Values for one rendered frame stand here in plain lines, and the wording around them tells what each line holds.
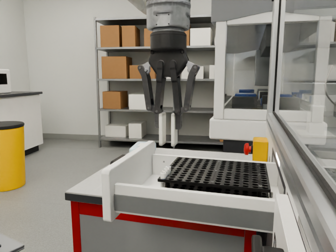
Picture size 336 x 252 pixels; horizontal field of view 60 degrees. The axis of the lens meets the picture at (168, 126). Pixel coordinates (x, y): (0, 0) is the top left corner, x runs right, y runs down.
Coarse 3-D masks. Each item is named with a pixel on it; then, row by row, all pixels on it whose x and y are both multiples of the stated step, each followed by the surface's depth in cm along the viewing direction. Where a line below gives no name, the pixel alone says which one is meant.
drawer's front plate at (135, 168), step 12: (144, 144) 79; (132, 156) 68; (144, 156) 76; (108, 168) 58; (120, 168) 62; (132, 168) 68; (144, 168) 76; (108, 180) 57; (120, 180) 62; (132, 180) 69; (144, 180) 77; (108, 192) 57; (108, 204) 58; (108, 216) 58
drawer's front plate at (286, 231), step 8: (280, 200) 43; (288, 200) 43; (280, 208) 40; (288, 208) 40; (280, 216) 38; (288, 216) 38; (280, 224) 38; (288, 224) 36; (296, 224) 36; (280, 232) 37; (288, 232) 34; (296, 232) 34; (272, 240) 47; (280, 240) 37; (288, 240) 32; (296, 240) 32; (288, 248) 31; (296, 248) 31; (304, 248) 31
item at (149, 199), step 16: (160, 160) 81; (240, 160) 76; (272, 176) 74; (128, 192) 58; (144, 192) 57; (160, 192) 56; (176, 192) 55; (192, 192) 55; (208, 192) 55; (128, 208) 59; (144, 208) 58; (160, 208) 57; (176, 208) 56; (192, 208) 55; (208, 208) 54; (224, 208) 53; (240, 208) 52; (256, 208) 52; (272, 208) 51; (208, 224) 55; (224, 224) 54; (240, 224) 53; (256, 224) 52; (272, 224) 51
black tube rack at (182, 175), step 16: (192, 160) 74; (208, 160) 73; (224, 160) 74; (176, 176) 62; (192, 176) 62; (208, 176) 62; (224, 176) 62; (240, 176) 62; (256, 176) 62; (224, 192) 61; (240, 192) 60; (256, 192) 60
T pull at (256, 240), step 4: (252, 236) 36; (256, 236) 36; (260, 236) 36; (252, 240) 35; (256, 240) 35; (260, 240) 35; (252, 244) 35; (256, 244) 34; (260, 244) 34; (252, 248) 34; (256, 248) 34; (260, 248) 34; (264, 248) 34; (268, 248) 34; (272, 248) 34; (276, 248) 34; (280, 248) 34
